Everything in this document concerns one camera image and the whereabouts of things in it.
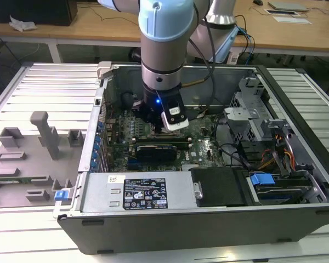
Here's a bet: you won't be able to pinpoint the metal socket cover frame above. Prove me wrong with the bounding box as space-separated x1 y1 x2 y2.
153 129 181 138

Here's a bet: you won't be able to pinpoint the black graphics card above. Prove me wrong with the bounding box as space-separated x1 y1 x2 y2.
135 144 179 163

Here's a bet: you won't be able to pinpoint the green motherboard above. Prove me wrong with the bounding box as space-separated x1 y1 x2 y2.
106 105 228 173

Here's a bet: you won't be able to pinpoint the silver chipset heatsink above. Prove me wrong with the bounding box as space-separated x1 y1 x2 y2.
181 163 200 173

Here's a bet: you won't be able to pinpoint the silver metal drive cage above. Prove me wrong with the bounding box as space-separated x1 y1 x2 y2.
224 78 269 142

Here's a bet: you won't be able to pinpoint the grey power supply unit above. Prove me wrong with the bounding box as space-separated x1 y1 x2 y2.
81 171 203 213

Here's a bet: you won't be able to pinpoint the wooden desk white legs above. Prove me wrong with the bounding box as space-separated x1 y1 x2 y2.
0 4 143 64
231 0 329 60

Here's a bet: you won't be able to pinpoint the pale blue teach pendant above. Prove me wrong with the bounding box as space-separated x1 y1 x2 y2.
215 27 240 63

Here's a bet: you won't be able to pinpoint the black plastic air shroud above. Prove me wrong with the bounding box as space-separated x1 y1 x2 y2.
190 167 250 208

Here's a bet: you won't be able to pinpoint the blue case latch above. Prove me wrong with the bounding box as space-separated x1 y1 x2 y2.
55 190 69 203

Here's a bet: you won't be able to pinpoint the black grey PC case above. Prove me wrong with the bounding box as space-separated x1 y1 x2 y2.
52 60 329 255

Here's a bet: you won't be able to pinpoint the blue disk carrier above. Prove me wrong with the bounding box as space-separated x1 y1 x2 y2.
250 173 276 190

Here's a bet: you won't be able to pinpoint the grey parts rack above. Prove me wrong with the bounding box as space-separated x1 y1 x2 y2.
0 111 86 209

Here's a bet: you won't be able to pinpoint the crumpled white tissue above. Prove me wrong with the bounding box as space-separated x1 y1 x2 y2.
9 15 38 33

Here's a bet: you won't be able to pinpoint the green RAM stick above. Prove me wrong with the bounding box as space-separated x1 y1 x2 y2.
0 178 33 185

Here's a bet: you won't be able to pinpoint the black box on desk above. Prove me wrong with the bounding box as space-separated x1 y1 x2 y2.
0 0 78 27

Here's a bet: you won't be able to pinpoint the dark hard disk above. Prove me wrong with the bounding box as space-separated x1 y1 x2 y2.
256 186 305 205

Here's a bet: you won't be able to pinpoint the white framed black tablet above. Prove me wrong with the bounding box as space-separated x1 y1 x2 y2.
265 9 301 16

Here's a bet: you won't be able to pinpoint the grey laptop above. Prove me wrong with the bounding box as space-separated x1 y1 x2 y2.
268 1 310 12

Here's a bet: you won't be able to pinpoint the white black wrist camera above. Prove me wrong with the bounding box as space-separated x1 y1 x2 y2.
160 100 190 132

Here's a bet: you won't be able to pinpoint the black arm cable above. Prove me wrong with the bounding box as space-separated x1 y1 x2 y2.
180 16 218 88

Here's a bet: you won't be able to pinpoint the black wire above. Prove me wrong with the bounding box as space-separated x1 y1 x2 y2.
214 115 253 168

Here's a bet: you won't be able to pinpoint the blue cable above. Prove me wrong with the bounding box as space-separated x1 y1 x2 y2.
237 26 255 57

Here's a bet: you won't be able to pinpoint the orange yellow wire bundle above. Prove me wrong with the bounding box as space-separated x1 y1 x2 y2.
259 133 296 171

